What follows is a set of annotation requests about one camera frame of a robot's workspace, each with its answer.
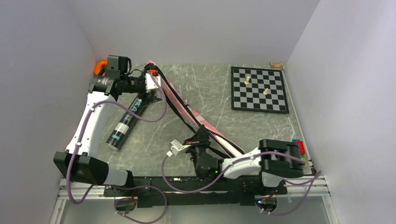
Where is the black shuttlecock tube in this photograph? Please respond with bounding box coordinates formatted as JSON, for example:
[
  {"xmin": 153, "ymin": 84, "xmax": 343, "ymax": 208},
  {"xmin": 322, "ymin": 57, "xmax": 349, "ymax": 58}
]
[{"xmin": 106, "ymin": 94, "xmax": 151, "ymax": 151}]

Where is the small wooden arch block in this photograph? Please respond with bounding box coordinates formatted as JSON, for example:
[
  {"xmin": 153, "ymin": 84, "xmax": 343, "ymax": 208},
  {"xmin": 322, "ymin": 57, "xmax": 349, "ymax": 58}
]
[{"xmin": 270, "ymin": 61, "xmax": 284, "ymax": 69}]

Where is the colourful toy brick stack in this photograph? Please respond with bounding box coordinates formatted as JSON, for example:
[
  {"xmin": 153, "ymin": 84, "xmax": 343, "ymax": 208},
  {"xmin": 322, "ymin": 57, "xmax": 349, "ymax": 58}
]
[{"xmin": 292, "ymin": 139, "xmax": 306, "ymax": 161}]

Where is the orange C-shaped toy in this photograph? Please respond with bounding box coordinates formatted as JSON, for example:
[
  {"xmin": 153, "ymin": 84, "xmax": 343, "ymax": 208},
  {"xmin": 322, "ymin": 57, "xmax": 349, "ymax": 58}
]
[{"xmin": 94, "ymin": 59, "xmax": 107, "ymax": 76}]

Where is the black white chessboard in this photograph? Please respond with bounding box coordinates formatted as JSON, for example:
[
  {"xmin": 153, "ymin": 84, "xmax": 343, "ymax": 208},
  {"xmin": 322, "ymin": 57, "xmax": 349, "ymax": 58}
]
[{"xmin": 231, "ymin": 66, "xmax": 290, "ymax": 114}]

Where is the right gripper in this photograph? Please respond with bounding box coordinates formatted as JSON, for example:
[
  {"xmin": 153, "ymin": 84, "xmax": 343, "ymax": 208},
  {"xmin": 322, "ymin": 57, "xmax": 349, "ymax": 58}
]
[{"xmin": 183, "ymin": 124, "xmax": 211, "ymax": 167}]

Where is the pink racket bag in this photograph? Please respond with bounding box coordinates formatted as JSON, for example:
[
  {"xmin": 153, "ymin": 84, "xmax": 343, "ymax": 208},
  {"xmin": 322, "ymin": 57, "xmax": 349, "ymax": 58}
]
[{"xmin": 144, "ymin": 61, "xmax": 245, "ymax": 158}]

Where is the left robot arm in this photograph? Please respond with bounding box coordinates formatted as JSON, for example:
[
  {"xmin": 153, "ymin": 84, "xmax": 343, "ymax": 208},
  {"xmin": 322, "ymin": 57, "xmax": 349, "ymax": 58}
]
[{"xmin": 54, "ymin": 55, "xmax": 147, "ymax": 196}]

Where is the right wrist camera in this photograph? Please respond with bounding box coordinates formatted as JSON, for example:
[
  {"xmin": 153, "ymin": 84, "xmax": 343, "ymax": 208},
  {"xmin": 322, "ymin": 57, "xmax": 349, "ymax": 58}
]
[{"xmin": 166, "ymin": 140, "xmax": 190, "ymax": 157}]

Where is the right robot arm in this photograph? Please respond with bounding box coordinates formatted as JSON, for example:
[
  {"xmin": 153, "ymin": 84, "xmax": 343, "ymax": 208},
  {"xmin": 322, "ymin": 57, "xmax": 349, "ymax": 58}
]
[{"xmin": 182, "ymin": 127, "xmax": 306, "ymax": 194}]

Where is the white chess piece pair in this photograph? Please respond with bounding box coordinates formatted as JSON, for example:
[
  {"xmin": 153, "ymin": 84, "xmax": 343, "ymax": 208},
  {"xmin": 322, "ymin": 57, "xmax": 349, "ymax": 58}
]
[{"xmin": 244, "ymin": 76, "xmax": 250, "ymax": 85}]

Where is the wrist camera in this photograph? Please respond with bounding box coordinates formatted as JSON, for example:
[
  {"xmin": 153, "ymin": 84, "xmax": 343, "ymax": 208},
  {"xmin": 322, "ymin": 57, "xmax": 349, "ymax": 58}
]
[
  {"xmin": 166, "ymin": 140, "xmax": 190, "ymax": 157},
  {"xmin": 145, "ymin": 70, "xmax": 161, "ymax": 92}
]

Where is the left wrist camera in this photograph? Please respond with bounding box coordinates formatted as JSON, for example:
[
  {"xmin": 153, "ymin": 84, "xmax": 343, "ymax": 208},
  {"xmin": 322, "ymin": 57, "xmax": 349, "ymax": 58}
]
[{"xmin": 145, "ymin": 70, "xmax": 161, "ymax": 92}]

